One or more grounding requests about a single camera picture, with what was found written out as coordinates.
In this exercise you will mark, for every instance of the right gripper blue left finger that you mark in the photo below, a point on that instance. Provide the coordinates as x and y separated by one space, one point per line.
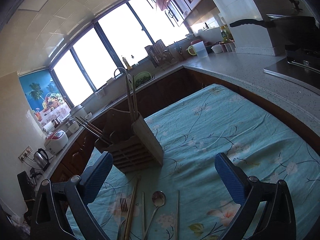
49 219

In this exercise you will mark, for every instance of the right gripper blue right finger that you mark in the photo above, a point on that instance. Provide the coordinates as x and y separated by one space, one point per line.
278 217

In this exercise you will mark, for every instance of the wooden handled fork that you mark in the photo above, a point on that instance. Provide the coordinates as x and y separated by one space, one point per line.
124 210

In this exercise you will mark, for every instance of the bamboo chopstick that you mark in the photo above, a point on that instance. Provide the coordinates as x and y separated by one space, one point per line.
96 127

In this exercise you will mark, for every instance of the metal spoon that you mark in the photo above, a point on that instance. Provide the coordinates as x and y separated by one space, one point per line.
158 199

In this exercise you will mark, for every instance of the chrome kitchen faucet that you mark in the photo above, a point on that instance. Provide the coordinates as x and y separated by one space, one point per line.
119 71

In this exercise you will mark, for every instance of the stainless electric kettle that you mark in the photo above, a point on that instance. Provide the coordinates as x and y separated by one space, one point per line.
42 159

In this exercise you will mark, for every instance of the white red rice cooker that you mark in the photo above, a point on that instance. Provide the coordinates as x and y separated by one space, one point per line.
56 142

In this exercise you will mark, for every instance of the teal floral tablecloth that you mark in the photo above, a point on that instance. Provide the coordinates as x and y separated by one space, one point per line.
192 132

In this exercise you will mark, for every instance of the small white cooker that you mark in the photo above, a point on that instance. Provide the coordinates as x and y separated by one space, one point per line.
72 125

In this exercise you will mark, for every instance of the wooden utensil holder box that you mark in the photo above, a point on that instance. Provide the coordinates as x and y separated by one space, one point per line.
132 144

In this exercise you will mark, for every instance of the large white pot cooker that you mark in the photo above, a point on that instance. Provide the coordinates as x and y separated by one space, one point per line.
77 111

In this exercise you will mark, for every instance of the tropical fruit poster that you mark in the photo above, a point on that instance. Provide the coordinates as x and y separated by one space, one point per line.
45 99

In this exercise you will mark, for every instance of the gas stove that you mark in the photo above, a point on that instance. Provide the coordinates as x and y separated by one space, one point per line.
300 66

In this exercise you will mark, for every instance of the lower wooden cabinets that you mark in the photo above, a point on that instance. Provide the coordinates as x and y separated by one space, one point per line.
162 93

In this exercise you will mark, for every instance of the green colander with vegetables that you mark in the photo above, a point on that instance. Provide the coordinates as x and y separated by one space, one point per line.
142 78

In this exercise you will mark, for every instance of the yellow dish soap bottle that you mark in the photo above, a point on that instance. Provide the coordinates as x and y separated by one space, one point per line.
126 63

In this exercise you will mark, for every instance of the seasoning jars set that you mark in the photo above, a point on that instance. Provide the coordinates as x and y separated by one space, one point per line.
228 47

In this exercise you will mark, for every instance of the white bowl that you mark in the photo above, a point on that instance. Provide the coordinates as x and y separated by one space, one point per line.
217 49

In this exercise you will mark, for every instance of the yellow oil bottle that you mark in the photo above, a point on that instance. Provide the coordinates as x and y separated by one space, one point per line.
225 33

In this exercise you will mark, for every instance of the dish drying rack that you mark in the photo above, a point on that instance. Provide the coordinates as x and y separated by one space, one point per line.
159 54

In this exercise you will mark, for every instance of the black wok pan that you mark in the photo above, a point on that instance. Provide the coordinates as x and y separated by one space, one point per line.
295 28

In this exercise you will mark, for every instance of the knife block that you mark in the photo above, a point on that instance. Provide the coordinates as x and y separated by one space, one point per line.
179 50

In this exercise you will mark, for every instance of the wall power outlet strip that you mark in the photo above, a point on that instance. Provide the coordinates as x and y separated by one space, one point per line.
25 154

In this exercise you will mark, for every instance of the clear pitcher green handle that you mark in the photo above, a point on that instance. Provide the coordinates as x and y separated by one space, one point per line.
198 49

